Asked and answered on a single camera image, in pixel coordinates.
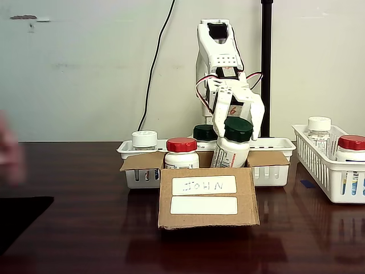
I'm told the red-capped bottle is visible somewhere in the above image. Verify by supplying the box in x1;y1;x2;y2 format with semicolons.
335;135;365;198
164;137;200;170

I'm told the white slotted plastic basket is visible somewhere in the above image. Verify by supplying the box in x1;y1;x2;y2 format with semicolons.
291;123;365;205

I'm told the blank white label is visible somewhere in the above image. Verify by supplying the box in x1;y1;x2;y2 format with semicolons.
170;196;239;215

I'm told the black vertical pole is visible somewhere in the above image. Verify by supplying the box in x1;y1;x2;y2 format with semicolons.
260;0;275;136

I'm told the blurred person hand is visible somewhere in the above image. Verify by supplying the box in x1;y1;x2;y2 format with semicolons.
0;109;27;188

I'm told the green-capped bottle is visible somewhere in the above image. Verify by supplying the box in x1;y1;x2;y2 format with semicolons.
210;116;254;169
192;124;219;151

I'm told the black power cable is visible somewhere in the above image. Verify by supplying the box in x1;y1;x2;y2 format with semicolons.
137;0;176;132

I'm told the white-capped bottle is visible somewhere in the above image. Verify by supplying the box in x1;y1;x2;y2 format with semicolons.
131;130;160;181
307;115;333;160

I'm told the open cardboard box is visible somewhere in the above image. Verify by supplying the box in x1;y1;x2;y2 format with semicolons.
119;150;293;232

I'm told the white label with handwriting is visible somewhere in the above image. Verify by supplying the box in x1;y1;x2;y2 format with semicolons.
172;175;238;194

